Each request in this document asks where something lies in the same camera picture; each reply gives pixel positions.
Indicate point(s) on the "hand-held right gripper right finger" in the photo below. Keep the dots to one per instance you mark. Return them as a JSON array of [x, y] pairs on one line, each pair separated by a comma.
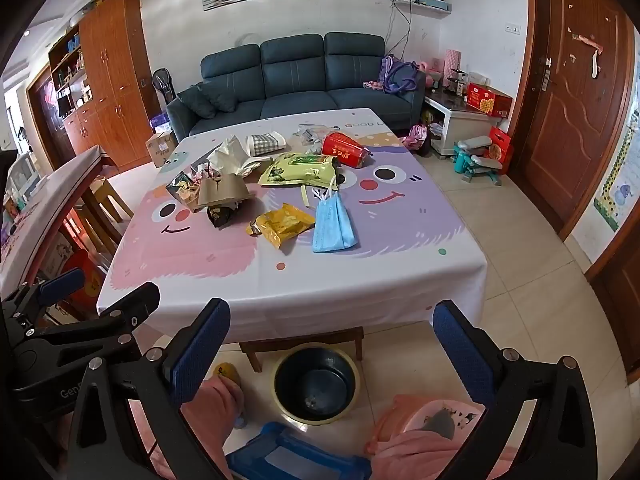
[[462, 355]]

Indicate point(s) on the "red gift bag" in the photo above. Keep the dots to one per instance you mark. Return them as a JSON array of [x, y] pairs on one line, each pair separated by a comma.
[[500, 150]]

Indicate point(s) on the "white light switch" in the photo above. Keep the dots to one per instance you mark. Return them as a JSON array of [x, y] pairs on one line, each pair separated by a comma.
[[512, 27]]

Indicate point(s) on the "yellow snack wrapper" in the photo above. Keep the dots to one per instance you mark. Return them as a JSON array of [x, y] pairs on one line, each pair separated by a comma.
[[282, 222]]

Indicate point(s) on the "red box with gold print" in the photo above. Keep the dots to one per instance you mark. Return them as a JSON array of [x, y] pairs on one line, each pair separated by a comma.
[[82, 280]]

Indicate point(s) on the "blue face mask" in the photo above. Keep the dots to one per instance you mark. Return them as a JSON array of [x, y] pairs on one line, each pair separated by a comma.
[[332, 225]]

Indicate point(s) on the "dark bin with yellow rim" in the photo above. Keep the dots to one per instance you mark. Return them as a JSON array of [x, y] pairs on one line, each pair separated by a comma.
[[315, 385]]

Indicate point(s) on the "dark blue cushion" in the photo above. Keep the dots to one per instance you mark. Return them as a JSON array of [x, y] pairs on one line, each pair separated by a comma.
[[215, 96]]

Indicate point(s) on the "checked paper cup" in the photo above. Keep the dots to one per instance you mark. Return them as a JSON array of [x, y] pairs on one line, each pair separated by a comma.
[[265, 142]]

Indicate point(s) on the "clear plastic wrapper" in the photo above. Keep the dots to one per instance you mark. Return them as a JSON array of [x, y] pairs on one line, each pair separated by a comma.
[[310, 135]]

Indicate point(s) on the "wooden cabinet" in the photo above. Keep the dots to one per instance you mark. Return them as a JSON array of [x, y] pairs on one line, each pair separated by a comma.
[[112, 60]]

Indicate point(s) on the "pale yellow torn strip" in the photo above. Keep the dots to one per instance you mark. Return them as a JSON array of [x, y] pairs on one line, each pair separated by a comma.
[[305, 195]]

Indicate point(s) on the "red gift box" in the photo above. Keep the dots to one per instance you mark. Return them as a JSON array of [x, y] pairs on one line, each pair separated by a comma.
[[487, 100]]

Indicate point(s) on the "red white wrapper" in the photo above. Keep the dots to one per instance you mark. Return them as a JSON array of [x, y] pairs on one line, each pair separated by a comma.
[[207, 171]]

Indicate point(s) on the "pink patterned bag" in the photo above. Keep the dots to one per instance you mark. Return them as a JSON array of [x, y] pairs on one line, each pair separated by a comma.
[[415, 137]]

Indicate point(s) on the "red snack bag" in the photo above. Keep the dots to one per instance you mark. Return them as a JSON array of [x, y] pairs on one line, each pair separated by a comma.
[[345, 150]]

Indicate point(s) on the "giraffe height chart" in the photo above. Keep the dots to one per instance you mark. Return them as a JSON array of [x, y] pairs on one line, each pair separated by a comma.
[[617, 180]]

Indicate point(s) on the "yellow printed slipper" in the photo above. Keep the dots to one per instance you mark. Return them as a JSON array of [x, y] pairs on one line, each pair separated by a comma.
[[227, 371]]

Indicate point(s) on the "teal stepper machine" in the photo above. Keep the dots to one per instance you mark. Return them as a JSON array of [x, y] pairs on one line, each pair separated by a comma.
[[475, 157]]

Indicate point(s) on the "purple bag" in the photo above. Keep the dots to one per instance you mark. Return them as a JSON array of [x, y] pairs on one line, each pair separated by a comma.
[[397, 77]]

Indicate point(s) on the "dark blue sofa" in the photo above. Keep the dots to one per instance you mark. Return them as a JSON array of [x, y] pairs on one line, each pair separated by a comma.
[[300, 80]]

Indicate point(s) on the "black floor fan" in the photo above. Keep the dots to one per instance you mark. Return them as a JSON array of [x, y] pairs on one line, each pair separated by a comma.
[[165, 82]]

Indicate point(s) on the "blue plastic stool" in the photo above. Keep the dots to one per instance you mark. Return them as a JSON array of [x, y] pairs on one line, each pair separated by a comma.
[[295, 455]]

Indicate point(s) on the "green snack bag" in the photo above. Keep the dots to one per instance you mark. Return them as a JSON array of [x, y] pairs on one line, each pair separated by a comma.
[[300, 167]]

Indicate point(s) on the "light wooden stool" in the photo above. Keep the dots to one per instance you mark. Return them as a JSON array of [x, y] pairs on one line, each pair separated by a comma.
[[102, 205]]

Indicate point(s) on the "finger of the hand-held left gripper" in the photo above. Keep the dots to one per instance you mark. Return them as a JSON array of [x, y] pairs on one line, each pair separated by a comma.
[[135, 305], [60, 280]]

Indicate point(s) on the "small wooden stool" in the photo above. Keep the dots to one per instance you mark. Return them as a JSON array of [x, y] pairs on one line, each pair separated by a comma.
[[300, 344]]

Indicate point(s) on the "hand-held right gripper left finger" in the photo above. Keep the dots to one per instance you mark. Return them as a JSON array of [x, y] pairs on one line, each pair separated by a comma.
[[200, 350]]

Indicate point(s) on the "brown wooden door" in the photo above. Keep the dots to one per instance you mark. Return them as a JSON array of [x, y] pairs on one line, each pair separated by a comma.
[[570, 90]]

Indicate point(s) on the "cardboard box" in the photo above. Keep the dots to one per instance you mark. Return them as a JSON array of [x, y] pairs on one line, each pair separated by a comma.
[[160, 147]]

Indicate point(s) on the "dark wooden side door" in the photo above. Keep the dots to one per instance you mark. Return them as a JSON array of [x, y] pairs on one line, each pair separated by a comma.
[[620, 300]]

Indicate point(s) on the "white side cabinet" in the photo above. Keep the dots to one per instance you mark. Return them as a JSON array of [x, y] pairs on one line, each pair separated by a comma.
[[467, 122]]

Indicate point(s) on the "blue purple tissue pack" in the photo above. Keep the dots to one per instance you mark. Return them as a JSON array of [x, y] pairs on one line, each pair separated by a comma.
[[160, 122]]

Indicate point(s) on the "white tissue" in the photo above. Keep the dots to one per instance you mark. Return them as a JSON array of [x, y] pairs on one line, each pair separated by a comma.
[[230, 152]]

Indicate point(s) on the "person's right leg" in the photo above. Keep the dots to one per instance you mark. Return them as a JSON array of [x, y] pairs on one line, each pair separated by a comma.
[[425, 440]]

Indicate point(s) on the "brown cardboard piece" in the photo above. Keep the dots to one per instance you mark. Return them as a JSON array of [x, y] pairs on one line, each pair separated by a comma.
[[222, 190]]

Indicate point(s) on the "white wall shelf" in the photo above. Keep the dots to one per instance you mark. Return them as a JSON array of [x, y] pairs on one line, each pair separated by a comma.
[[422, 5]]

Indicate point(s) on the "pink cylinder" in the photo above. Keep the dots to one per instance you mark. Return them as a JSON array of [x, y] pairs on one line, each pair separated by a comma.
[[452, 62]]

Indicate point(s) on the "dark wrapper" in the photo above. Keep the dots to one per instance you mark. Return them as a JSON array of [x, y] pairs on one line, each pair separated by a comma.
[[220, 215]]

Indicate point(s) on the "cloth covered side table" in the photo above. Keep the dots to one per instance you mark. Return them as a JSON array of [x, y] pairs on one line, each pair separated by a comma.
[[45, 220]]

